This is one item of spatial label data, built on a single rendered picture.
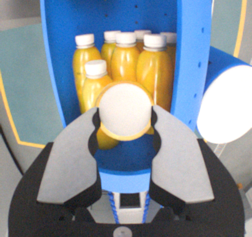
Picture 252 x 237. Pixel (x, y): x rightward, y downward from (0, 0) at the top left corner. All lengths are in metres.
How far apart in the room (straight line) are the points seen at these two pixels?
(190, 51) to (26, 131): 2.12
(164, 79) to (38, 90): 1.56
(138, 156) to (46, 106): 1.53
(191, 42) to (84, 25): 0.28
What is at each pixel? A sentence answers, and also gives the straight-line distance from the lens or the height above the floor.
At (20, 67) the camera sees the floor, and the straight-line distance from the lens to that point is 1.76.
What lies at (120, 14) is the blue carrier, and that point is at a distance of 0.42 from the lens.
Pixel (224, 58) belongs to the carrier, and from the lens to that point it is 0.52.
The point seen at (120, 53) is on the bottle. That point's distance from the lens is 0.30.
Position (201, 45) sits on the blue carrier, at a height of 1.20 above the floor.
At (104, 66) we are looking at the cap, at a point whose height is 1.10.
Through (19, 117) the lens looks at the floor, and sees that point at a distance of 2.11.
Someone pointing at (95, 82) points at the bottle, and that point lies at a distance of 0.29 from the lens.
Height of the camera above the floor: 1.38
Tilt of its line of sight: 58 degrees down
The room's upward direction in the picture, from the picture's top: 179 degrees clockwise
